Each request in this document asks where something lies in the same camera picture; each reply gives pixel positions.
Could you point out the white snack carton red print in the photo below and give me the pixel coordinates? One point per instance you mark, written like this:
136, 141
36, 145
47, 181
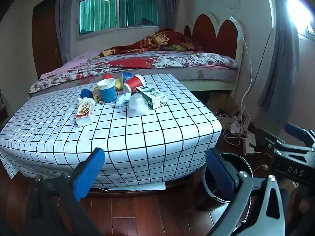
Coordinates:
85, 114

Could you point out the grey curtain with snowflake print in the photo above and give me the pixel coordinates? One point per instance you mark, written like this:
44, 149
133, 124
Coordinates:
280, 66

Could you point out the green and white milk carton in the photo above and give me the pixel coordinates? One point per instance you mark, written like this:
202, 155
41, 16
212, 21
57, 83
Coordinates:
152, 97

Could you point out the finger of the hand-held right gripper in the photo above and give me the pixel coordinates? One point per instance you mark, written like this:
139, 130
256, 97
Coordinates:
295, 129
280, 146

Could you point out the blue and white paper cup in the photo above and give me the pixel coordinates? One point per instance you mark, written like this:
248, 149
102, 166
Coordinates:
107, 92

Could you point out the beige cloth bundle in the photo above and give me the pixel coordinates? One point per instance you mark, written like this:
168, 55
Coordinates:
96, 95

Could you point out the red plastic bag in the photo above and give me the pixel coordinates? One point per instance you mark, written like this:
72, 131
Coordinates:
107, 76

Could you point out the clear plastic bag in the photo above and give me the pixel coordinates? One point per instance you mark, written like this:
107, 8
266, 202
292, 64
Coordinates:
139, 104

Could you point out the pink cloth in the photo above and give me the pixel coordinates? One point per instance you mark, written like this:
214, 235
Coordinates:
83, 55

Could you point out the red patterned blanket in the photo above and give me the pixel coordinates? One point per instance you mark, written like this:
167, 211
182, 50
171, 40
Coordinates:
162, 38

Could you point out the white checked tablecloth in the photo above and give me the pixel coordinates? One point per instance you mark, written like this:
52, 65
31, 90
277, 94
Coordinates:
147, 132

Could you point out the window with green curtains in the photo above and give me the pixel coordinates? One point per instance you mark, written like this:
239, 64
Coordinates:
103, 12

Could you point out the yellow cloth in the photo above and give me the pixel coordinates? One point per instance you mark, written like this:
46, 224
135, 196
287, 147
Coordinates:
119, 84

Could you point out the red paper cup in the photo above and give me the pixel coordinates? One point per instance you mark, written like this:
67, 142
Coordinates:
134, 83

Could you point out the white power strip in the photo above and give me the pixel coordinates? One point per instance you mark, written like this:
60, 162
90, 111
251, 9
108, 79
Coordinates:
249, 145

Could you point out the black trash bin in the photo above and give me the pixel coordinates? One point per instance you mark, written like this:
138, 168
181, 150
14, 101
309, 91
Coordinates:
231, 161

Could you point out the blue cup with yellow cloth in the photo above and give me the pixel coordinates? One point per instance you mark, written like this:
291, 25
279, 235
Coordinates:
126, 75

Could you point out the floral bedsheet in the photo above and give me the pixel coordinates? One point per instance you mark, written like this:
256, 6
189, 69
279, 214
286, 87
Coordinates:
172, 59

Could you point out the brown wooden door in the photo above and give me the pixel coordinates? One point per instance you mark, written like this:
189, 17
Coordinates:
45, 34

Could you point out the bed frame with red headboard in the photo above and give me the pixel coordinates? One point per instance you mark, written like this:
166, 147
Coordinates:
209, 29

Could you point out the cardboard box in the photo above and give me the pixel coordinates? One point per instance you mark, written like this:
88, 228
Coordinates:
231, 103

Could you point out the grey mattress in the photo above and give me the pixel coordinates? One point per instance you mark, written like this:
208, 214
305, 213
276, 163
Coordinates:
209, 73

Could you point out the white tissue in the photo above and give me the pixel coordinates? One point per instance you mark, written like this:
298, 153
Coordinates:
123, 99

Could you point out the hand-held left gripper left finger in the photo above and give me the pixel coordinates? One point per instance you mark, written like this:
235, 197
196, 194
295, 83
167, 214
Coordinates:
88, 174

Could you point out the blue sock ball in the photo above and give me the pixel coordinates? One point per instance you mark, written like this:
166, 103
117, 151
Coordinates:
86, 94

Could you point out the white router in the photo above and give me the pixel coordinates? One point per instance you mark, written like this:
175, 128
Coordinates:
236, 127

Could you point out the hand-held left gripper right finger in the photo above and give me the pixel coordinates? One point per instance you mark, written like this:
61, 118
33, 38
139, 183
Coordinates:
221, 174

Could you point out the bright side window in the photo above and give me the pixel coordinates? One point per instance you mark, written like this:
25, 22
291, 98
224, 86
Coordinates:
300, 7

